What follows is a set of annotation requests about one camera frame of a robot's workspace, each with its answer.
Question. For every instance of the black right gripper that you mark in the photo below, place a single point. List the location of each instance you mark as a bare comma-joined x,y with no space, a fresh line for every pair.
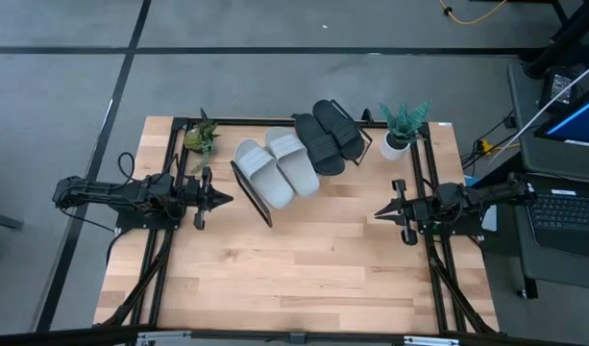
411,211

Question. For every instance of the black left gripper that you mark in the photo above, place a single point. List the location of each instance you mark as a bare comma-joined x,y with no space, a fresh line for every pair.
203,197

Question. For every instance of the grey slide sandal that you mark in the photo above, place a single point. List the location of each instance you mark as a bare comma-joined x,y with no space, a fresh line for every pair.
265,175
294,163

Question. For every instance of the black slide sandal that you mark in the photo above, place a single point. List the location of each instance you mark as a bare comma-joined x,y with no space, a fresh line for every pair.
320,146
339,130

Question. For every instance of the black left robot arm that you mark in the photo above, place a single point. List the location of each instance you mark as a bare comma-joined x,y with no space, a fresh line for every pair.
106,192

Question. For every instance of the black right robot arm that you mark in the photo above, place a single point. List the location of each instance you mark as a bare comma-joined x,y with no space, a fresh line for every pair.
491,194

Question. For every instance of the trailing succulent in dark pot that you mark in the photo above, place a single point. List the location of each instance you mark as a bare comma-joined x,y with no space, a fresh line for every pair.
200,137

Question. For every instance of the green leafy plant white pot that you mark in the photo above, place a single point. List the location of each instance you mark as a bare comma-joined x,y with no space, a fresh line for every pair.
395,146

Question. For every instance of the white paper sheet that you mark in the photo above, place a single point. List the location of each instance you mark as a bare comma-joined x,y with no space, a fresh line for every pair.
490,225

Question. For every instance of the white sticker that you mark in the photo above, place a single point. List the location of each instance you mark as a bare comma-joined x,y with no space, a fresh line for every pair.
445,124

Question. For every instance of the yellow power plug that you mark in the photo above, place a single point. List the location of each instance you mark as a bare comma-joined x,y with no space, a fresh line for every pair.
487,145

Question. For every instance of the black keyboard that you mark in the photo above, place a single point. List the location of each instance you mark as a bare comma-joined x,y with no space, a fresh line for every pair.
563,211

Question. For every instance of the monitor with blue screen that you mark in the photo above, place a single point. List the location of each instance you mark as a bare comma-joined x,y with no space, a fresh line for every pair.
577,120

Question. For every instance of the black labelled power adapter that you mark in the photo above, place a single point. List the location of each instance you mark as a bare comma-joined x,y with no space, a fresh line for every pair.
558,86

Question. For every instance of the dark grey floor object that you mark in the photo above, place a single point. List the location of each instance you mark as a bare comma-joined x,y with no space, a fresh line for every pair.
3,221

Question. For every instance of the black stand pole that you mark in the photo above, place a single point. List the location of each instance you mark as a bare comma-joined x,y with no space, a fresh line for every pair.
563,41

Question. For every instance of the wooden shelf black metal frame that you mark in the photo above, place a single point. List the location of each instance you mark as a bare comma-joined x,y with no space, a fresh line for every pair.
253,196

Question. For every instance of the black aluminium table frame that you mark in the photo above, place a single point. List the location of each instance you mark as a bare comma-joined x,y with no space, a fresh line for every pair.
236,121

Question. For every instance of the silver bracket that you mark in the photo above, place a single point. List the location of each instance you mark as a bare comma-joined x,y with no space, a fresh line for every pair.
431,341
164,337

